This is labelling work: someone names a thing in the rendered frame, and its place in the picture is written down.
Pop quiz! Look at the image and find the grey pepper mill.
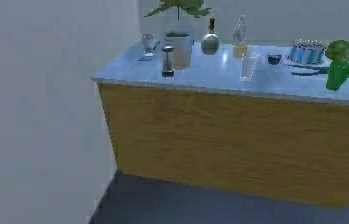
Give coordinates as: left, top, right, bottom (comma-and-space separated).
161, 44, 176, 78

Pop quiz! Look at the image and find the wooden counter with pale top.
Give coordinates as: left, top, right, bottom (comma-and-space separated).
91, 39, 349, 211

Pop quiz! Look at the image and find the green house plant in pot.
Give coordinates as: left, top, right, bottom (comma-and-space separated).
144, 0, 213, 71

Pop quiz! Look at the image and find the clear drinking glass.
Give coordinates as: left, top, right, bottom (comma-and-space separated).
140, 32, 157, 58

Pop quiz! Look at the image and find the round grey flask bottle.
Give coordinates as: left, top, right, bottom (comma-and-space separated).
200, 17, 220, 56

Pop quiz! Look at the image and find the tall clear glass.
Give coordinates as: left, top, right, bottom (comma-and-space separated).
239, 52, 260, 82

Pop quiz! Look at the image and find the clear glass bottle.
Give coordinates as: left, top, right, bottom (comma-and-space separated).
231, 14, 249, 59

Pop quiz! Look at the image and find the small dark bowl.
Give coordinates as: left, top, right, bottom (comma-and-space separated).
267, 53, 282, 66

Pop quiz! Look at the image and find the dark knife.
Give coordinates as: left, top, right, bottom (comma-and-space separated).
287, 63, 330, 77

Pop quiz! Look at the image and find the blue striped cake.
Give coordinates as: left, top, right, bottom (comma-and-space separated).
285, 38, 327, 66

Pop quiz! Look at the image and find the green broccoli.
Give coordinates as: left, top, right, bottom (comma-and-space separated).
324, 39, 349, 92

